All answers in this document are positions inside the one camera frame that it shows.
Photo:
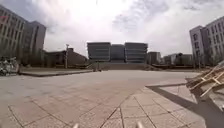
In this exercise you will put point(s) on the grey paved plaza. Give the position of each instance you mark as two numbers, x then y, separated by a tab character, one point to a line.
83	96

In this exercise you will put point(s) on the raised paved platform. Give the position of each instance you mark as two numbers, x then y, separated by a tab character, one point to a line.
55	71

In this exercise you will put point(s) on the pile of wooden pallets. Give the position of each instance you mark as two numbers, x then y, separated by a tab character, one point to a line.
208	81

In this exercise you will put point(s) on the grey building with banded floors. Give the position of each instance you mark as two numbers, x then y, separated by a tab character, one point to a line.
116	52

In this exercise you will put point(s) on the low brown building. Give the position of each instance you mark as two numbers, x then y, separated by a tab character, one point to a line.
65	57

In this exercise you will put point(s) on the pole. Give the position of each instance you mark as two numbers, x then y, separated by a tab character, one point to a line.
66	56

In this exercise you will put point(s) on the pale grey tall building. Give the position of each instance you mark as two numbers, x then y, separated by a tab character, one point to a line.
210	41

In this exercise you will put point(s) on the row of parked bicycles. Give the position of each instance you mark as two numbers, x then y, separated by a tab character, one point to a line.
8	65

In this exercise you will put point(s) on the wide grey steps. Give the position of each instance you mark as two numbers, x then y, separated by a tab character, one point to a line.
120	66

